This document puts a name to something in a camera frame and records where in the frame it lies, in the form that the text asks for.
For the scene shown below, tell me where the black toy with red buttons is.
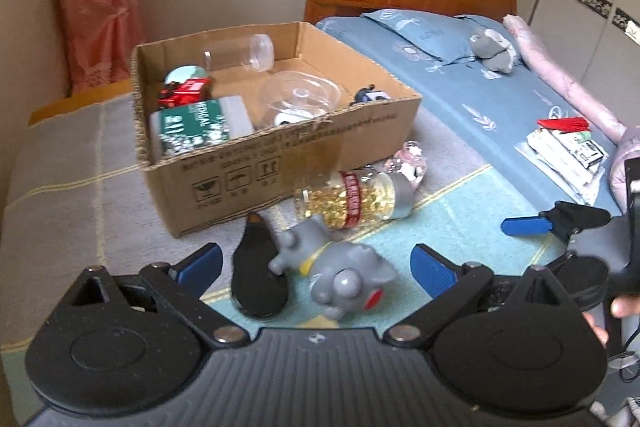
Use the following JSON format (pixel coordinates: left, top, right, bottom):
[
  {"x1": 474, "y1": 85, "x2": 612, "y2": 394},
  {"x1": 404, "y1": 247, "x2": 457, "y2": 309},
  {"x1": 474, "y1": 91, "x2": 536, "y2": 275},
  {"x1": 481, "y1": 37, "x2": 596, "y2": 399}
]
[{"x1": 348, "y1": 83, "x2": 393, "y2": 108}]

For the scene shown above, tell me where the clear round plastic container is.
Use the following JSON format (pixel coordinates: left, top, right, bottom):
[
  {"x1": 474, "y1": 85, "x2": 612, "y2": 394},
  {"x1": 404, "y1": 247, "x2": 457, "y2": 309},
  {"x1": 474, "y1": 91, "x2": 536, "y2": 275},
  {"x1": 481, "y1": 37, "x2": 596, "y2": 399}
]
[{"x1": 257, "y1": 71, "x2": 343, "y2": 130}]

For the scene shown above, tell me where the yellow capsule bottle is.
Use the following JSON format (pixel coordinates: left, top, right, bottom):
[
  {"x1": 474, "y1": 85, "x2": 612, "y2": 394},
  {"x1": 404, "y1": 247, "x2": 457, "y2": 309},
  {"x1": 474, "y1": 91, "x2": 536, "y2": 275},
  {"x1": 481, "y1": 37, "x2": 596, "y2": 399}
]
[{"x1": 294, "y1": 169, "x2": 416, "y2": 233}]

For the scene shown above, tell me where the pink rolled quilt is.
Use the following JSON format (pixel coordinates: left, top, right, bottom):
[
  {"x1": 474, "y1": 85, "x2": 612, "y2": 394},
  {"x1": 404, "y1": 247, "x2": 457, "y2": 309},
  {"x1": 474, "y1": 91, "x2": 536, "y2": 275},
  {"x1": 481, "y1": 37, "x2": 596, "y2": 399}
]
[{"x1": 502, "y1": 14, "x2": 640, "y2": 212}]

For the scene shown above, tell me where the brown cardboard box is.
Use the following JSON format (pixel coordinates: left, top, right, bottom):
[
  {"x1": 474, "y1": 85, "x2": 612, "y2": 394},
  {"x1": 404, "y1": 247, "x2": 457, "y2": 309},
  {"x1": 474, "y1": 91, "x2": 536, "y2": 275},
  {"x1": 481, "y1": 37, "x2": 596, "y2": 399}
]
[{"x1": 130, "y1": 21, "x2": 422, "y2": 238}]

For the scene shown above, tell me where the white green-label medicine bottle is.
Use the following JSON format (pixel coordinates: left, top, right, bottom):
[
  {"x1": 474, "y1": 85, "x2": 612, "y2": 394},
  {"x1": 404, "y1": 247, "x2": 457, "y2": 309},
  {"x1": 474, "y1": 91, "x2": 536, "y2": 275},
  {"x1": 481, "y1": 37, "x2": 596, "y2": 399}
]
[{"x1": 149, "y1": 96, "x2": 255, "y2": 160}]

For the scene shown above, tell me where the clear plastic jar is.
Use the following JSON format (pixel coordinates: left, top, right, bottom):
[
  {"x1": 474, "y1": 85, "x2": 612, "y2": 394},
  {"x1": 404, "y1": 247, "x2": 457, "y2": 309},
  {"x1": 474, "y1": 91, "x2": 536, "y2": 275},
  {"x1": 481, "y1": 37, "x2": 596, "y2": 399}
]
[{"x1": 202, "y1": 33, "x2": 275, "y2": 72}]

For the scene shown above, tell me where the black cable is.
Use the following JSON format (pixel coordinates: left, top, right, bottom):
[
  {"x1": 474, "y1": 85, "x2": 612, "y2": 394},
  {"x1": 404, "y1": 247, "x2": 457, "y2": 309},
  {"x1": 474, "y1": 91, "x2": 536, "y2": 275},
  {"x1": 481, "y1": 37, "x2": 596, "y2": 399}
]
[{"x1": 606, "y1": 319, "x2": 640, "y2": 375}]

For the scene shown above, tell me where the red toy car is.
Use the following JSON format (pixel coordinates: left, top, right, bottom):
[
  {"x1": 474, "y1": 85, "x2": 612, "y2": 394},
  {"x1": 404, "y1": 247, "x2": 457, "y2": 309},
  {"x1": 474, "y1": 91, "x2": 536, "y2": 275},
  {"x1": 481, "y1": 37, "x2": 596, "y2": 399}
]
[{"x1": 157, "y1": 77, "x2": 212, "y2": 108}]

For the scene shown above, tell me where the stack of paper packets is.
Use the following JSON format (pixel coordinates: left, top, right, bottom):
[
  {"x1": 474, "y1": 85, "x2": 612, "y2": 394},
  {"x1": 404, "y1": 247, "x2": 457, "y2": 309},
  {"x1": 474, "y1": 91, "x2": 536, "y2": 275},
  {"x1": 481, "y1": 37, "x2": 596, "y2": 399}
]
[{"x1": 515, "y1": 127, "x2": 608, "y2": 208}]

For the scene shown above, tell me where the person's right hand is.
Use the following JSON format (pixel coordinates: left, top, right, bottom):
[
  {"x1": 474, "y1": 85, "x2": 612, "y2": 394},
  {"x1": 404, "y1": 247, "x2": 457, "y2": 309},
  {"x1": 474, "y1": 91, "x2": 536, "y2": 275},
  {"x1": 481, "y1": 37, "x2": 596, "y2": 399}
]
[{"x1": 584, "y1": 296, "x2": 640, "y2": 348}]

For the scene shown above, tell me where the grey plush toy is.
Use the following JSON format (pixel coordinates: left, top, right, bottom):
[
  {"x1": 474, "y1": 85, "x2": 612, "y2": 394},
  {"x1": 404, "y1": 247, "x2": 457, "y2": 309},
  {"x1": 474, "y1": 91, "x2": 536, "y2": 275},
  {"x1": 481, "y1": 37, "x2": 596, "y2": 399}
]
[{"x1": 468, "y1": 27, "x2": 518, "y2": 72}]

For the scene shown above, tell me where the mint green oval case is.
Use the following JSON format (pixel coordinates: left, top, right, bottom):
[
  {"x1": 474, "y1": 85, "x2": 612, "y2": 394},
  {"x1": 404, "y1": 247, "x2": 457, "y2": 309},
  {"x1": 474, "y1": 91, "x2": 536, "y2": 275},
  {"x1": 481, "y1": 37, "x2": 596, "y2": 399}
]
[{"x1": 163, "y1": 65, "x2": 211, "y2": 88}]

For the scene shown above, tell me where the pink curtain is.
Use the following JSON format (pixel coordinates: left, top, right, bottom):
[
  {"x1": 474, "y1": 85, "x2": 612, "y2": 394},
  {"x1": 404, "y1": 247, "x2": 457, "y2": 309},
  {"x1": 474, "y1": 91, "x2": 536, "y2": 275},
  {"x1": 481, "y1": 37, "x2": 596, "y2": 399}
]
[{"x1": 52, "y1": 0, "x2": 146, "y2": 98}]

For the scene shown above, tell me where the blue floral pillow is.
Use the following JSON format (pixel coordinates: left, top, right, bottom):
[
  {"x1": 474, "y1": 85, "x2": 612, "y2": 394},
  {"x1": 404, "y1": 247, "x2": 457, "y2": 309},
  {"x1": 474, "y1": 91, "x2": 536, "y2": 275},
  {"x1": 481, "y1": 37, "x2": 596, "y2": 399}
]
[{"x1": 360, "y1": 8, "x2": 483, "y2": 64}]

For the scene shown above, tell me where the pink crystal toy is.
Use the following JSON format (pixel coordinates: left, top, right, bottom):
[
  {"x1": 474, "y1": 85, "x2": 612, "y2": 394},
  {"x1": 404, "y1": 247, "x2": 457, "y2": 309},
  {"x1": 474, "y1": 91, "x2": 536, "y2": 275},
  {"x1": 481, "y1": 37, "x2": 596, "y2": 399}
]
[{"x1": 385, "y1": 141, "x2": 428, "y2": 188}]

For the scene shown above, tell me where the blue floral bed sheet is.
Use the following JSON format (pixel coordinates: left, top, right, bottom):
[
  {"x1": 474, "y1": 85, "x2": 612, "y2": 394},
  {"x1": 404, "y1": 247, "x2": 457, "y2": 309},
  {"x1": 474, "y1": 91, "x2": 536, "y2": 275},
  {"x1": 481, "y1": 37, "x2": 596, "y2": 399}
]
[{"x1": 315, "y1": 14, "x2": 626, "y2": 218}]

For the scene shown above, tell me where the red flat object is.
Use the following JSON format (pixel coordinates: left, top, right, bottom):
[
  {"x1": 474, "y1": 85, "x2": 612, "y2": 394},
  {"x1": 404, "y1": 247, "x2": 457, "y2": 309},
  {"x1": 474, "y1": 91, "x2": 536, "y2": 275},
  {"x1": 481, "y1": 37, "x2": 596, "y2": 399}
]
[{"x1": 537, "y1": 117, "x2": 591, "y2": 132}]

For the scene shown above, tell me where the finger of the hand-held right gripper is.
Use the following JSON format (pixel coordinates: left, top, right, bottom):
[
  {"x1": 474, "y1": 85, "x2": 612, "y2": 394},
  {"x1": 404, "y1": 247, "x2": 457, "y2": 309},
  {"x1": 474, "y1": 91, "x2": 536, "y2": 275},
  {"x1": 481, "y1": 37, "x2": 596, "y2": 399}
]
[{"x1": 501, "y1": 201, "x2": 612, "y2": 248}]

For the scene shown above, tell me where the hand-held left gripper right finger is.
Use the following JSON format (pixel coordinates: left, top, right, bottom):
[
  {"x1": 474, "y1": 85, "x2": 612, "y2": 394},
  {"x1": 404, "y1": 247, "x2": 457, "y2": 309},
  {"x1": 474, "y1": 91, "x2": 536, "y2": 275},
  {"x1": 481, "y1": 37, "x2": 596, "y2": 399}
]
[{"x1": 384, "y1": 244, "x2": 571, "y2": 350}]

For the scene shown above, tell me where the grey elephant toy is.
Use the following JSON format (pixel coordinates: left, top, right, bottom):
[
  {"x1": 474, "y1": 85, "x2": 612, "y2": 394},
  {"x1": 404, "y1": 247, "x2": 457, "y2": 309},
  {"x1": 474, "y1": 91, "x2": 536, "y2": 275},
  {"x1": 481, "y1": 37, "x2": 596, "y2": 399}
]
[{"x1": 268, "y1": 214, "x2": 399, "y2": 321}]

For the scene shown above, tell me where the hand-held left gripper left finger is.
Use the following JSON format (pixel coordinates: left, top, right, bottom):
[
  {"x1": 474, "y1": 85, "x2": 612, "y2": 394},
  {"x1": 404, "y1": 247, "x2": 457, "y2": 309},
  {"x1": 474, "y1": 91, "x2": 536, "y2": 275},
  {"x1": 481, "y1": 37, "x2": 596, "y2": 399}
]
[{"x1": 67, "y1": 243, "x2": 251, "y2": 349}]

